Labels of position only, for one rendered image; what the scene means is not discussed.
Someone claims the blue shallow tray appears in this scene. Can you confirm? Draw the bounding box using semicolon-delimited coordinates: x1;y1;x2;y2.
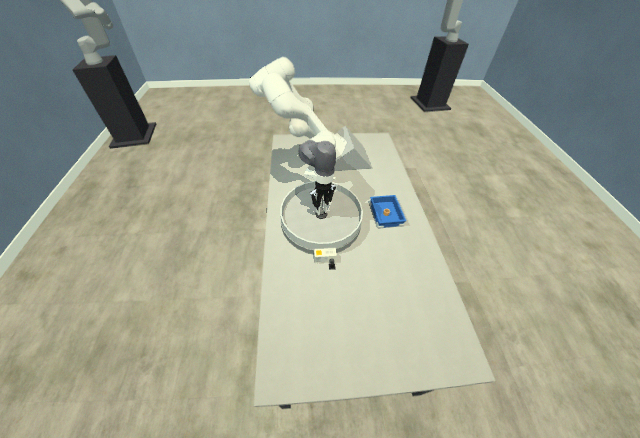
369;195;406;229

